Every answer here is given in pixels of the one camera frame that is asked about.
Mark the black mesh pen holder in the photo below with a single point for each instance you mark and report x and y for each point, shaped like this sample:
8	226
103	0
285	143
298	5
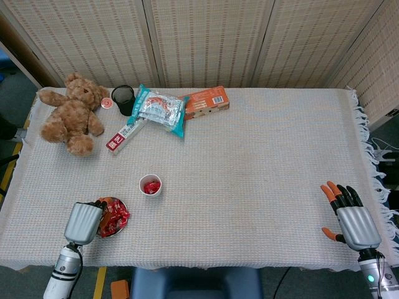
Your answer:
124	106

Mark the orange block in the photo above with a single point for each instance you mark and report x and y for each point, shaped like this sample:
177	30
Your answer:
120	289

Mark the small round red white lid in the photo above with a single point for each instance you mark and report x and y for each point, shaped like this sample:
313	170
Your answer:
107	103

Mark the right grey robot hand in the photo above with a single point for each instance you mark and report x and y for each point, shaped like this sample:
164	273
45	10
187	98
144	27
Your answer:
358	227

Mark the silver metal plate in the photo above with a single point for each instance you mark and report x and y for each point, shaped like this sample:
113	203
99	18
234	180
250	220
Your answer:
124	204

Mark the white paper cup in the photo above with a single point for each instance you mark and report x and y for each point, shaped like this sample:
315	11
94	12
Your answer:
151	176

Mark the long white red box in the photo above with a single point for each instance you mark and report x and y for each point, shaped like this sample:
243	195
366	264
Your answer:
120	140

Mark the brown teddy bear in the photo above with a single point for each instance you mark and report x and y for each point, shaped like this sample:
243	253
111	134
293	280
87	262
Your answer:
74	115

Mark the orange biscuit box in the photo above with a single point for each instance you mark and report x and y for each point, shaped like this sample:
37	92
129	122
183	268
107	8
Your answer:
205	102

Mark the grey white shoe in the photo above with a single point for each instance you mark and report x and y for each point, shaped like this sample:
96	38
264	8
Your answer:
19	134

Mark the beige woven screen panel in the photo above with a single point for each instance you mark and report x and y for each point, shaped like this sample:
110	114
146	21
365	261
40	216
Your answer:
93	40
380	78
205	40
311	40

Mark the teal silver snack bag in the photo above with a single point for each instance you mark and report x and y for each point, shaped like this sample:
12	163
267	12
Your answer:
156	109

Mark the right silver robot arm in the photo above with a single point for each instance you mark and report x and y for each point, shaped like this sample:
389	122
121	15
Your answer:
371	274

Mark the brown wooden board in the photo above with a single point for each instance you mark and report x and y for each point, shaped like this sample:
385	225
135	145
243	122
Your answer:
22	53

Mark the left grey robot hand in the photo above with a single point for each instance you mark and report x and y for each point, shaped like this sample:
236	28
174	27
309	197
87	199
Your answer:
82	222

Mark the white woven tablecloth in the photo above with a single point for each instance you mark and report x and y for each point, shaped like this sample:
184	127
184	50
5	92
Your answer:
249	187

